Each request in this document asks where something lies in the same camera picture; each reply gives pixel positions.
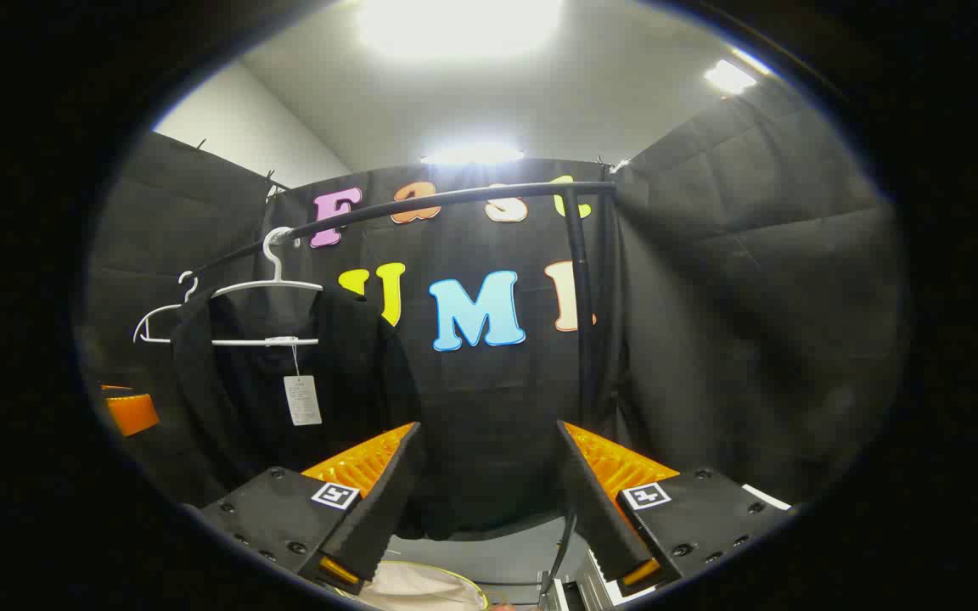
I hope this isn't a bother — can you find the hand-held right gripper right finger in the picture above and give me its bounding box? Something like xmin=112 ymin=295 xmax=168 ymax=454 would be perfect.
xmin=557 ymin=420 xmax=795 ymax=599

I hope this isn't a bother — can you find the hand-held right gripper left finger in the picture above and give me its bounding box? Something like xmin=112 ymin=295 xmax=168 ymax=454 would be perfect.
xmin=200 ymin=422 xmax=426 ymax=596

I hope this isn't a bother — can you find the white laundry hamper yellow rim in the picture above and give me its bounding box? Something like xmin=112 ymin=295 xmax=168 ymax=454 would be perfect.
xmin=353 ymin=560 xmax=490 ymax=611

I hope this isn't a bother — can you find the black knit garment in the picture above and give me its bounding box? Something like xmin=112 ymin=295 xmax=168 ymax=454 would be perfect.
xmin=171 ymin=285 xmax=424 ymax=510

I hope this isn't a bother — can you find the white plastic hanger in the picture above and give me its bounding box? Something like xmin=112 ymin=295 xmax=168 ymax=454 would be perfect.
xmin=209 ymin=226 xmax=325 ymax=349
xmin=132 ymin=271 xmax=218 ymax=346

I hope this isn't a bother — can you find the black metal clothes rack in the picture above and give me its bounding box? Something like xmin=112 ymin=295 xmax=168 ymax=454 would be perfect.
xmin=188 ymin=180 xmax=619 ymax=605

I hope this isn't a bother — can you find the long ceiling light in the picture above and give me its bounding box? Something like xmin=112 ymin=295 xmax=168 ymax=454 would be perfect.
xmin=419 ymin=144 xmax=526 ymax=166

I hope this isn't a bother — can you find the small ceiling light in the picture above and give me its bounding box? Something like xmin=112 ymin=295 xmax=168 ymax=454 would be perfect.
xmin=704 ymin=49 xmax=770 ymax=96

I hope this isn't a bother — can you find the large ceiling light panel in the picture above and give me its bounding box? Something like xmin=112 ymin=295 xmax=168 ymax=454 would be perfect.
xmin=357 ymin=0 xmax=565 ymax=60

